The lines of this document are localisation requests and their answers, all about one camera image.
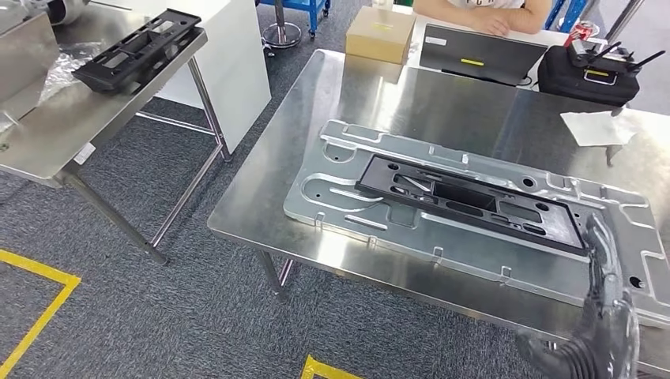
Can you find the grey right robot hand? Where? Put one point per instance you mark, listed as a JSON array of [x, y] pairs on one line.
[[610, 324]]

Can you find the white sticker label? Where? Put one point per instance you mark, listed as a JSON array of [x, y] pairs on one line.
[[85, 154]]

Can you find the person's right hand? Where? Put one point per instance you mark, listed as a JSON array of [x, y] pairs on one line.
[[492, 25]]

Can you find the chrome stanchion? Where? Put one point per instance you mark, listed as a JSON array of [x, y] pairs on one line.
[[282, 35]]

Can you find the person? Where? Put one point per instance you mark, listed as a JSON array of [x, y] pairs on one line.
[[487, 2]]

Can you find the steel pole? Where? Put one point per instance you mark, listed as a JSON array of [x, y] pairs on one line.
[[625, 21]]

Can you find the stainless steel side table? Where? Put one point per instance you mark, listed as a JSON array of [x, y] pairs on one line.
[[68, 131]]

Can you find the blue cart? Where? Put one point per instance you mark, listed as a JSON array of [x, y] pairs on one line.
[[316, 13]]

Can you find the black remote controller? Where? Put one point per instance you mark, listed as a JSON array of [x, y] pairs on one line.
[[596, 60]]

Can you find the stainless steel box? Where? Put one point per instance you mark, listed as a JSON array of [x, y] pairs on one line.
[[26, 63]]

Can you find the machined aluminium fixture plate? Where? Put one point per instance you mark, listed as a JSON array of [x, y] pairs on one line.
[[366, 230]]

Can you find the red drink can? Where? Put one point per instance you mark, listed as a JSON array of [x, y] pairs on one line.
[[578, 32]]

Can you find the stainless steel workbench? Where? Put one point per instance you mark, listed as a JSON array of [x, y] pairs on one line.
[[418, 104]]

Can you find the yellow floor tape square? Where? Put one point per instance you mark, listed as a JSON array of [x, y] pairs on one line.
[[47, 270], [314, 369]]

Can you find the brown cardboard box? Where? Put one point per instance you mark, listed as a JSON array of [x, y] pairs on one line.
[[379, 36]]

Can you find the blue rack upright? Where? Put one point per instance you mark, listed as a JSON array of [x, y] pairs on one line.
[[573, 10]]

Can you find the black carrying case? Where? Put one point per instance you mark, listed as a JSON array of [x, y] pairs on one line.
[[576, 83]]

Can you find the white paper sheet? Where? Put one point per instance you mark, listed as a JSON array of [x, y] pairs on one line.
[[596, 128]]

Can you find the black plastic plate bracket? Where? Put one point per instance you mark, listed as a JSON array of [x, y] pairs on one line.
[[99, 78], [549, 230]]

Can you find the black laptop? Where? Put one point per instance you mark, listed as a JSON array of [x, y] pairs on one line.
[[487, 49]]

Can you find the clear plastic bag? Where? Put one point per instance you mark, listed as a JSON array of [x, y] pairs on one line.
[[63, 68]]

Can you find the person's left forearm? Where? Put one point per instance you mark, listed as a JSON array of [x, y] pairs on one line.
[[534, 18]]

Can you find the person's right forearm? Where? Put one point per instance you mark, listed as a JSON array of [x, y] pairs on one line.
[[445, 10]]

